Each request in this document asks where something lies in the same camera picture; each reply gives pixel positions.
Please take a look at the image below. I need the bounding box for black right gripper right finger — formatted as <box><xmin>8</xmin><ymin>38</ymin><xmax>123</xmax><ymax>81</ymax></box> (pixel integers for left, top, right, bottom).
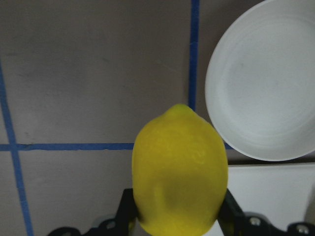
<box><xmin>218</xmin><ymin>190</ymin><xmax>315</xmax><ymax>236</ymax></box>

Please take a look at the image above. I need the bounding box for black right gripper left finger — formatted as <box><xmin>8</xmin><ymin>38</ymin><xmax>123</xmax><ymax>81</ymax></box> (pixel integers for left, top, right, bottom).
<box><xmin>49</xmin><ymin>188</ymin><xmax>138</xmax><ymax>236</ymax></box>

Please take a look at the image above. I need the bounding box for yellow lemon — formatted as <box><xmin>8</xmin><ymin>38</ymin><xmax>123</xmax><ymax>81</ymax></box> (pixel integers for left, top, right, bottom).
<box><xmin>132</xmin><ymin>104</ymin><xmax>228</xmax><ymax>236</ymax></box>

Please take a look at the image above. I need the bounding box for white rectangular tray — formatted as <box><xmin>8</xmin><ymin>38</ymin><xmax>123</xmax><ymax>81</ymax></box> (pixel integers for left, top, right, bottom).
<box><xmin>206</xmin><ymin>163</ymin><xmax>315</xmax><ymax>236</ymax></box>

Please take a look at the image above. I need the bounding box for white round plate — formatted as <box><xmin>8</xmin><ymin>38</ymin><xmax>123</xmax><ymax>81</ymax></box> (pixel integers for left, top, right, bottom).
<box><xmin>205</xmin><ymin>0</ymin><xmax>315</xmax><ymax>161</ymax></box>

